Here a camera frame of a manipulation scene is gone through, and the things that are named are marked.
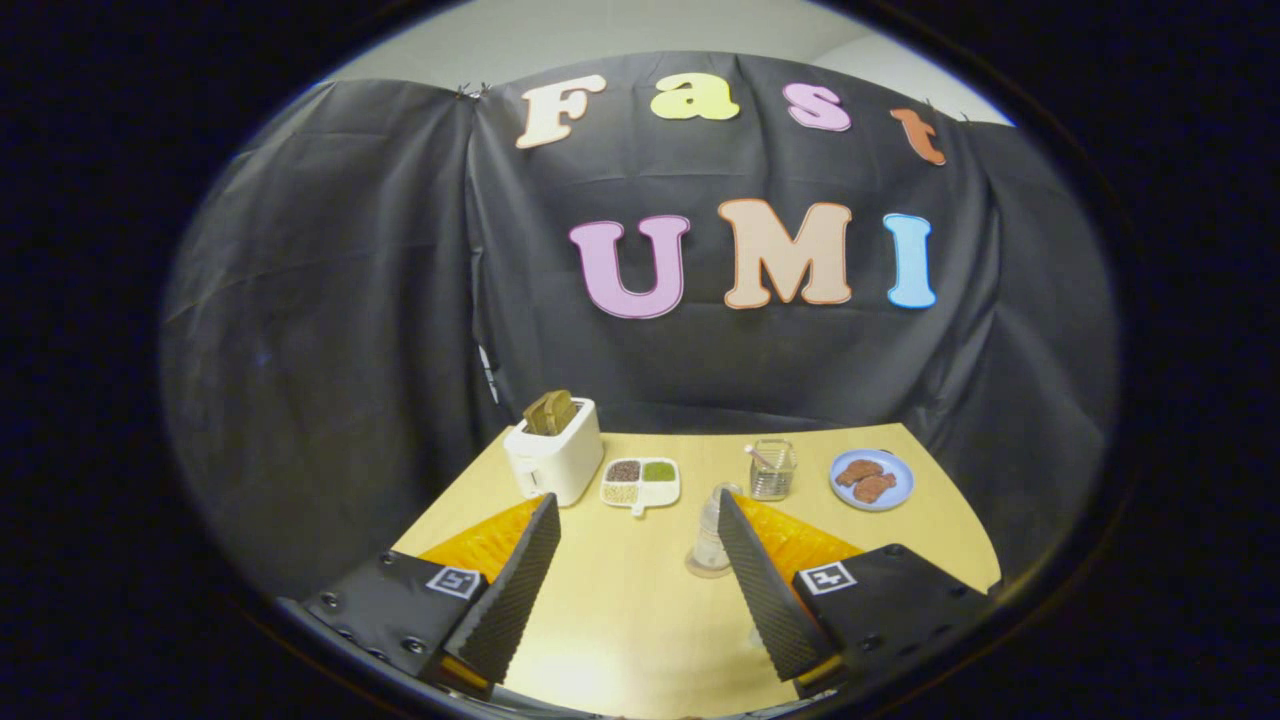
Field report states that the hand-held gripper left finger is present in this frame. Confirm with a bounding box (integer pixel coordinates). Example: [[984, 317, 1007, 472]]
[[298, 492, 562, 697]]

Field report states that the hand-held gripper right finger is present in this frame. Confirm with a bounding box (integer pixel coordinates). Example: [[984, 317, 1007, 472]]
[[717, 489, 1003, 701]]

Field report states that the clear plastic juice bottle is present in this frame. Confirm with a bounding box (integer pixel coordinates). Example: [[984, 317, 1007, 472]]
[[685, 482, 746, 580]]

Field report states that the clear glass cup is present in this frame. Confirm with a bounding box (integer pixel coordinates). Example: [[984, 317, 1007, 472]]
[[745, 438, 799, 502]]

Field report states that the wooden table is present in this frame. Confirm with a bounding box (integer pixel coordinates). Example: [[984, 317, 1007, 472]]
[[392, 423, 1003, 719]]

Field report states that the white toaster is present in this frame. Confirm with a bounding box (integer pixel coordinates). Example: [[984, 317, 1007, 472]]
[[502, 397, 606, 508]]

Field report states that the white divided dish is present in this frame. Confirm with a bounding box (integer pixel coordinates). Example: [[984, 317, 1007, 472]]
[[599, 457, 682, 517]]

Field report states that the blue round plate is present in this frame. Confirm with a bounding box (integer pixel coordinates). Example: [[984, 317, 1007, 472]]
[[829, 448, 915, 513]]

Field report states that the black backdrop cloth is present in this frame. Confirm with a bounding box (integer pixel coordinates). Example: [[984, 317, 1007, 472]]
[[160, 50, 1120, 603]]

